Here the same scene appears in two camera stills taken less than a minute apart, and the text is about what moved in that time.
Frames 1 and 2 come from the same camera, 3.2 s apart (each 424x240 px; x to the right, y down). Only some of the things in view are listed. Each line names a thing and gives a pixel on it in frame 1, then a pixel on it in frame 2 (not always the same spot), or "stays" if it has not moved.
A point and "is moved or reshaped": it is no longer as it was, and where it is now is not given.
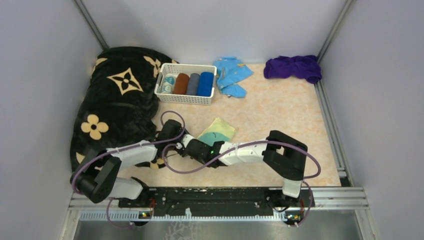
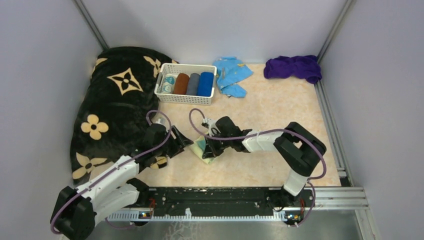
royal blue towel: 206,84 stays
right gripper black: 198,160 → 210,151
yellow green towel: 219,131 is moved or reshaped
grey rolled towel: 193,87 stays
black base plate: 261,202 stays
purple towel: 305,67 stays
